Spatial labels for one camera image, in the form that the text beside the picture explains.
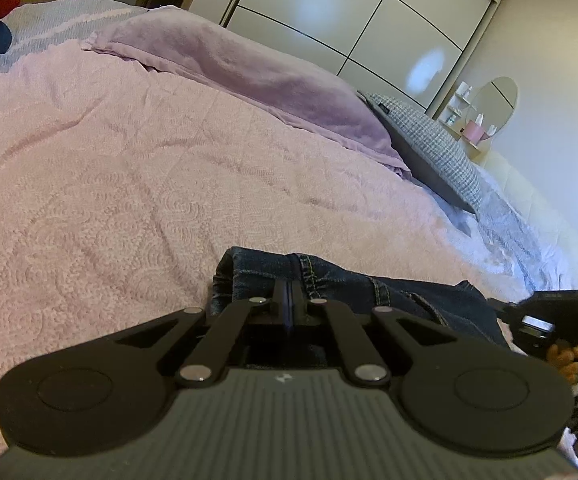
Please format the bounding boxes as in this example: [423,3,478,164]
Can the person's right hand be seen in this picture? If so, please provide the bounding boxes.
[545,342,578,386]

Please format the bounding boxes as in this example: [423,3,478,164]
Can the cream panelled wardrobe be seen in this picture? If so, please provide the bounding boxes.
[189,0,520,122]

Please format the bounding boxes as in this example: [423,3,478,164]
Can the dark blue jeans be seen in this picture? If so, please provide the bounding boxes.
[210,246,512,368]

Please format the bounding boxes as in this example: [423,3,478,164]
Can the pink textured bedspread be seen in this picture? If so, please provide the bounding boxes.
[0,40,534,466]

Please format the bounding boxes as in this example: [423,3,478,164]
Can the cream padded headboard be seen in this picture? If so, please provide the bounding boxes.
[479,150,578,283]

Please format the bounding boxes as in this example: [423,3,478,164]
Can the grey checked pillow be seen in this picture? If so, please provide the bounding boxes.
[358,91,484,216]

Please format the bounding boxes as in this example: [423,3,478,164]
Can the pink round box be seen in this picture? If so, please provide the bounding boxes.
[461,121,488,143]

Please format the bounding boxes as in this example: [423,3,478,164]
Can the grey herringbone blanket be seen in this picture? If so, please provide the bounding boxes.
[0,1,151,81]

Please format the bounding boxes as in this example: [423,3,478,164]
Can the lilac fleece blanket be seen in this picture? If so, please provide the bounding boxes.
[82,5,413,181]

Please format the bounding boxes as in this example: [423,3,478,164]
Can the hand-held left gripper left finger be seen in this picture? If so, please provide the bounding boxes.
[114,280,290,389]

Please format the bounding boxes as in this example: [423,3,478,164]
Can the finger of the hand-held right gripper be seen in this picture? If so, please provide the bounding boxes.
[486,297,520,321]

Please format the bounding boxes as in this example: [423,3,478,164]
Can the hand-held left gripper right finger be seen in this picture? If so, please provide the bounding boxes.
[289,280,463,387]

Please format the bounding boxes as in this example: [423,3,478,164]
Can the small wall shelf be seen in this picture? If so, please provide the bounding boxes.
[444,94,496,152]

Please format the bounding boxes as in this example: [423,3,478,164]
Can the oval wall mirror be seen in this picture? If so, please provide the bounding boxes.
[469,76,519,139]

